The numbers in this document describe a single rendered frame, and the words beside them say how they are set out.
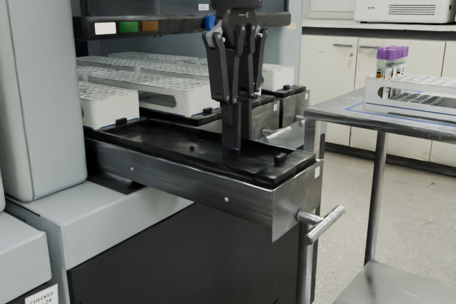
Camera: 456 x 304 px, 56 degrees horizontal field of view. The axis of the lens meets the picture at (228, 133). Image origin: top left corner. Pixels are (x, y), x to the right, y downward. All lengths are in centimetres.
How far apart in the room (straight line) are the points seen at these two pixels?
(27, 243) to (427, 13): 254
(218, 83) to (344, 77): 243
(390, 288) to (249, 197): 83
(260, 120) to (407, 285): 66
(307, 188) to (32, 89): 40
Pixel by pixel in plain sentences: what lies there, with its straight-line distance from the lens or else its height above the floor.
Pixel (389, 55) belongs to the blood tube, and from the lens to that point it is 84.
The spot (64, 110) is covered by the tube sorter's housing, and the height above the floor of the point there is 86.
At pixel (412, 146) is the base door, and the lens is 295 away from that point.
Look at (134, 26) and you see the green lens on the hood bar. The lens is 73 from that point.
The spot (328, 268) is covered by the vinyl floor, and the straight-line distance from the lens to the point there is 186.
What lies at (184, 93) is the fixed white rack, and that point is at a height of 86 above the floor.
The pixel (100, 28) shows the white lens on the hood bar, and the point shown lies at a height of 98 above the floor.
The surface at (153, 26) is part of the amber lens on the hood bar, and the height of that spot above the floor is 98.
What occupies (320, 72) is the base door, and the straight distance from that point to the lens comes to 307.
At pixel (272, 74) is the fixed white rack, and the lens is 103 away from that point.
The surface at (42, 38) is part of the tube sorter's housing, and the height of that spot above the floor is 97.
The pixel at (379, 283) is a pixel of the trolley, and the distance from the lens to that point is 133.
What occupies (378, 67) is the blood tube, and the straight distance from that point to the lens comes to 86.
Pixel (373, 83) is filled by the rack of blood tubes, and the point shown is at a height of 87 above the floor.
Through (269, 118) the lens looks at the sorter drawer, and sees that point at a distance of 96.
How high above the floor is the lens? 101
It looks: 16 degrees down
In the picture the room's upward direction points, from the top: straight up
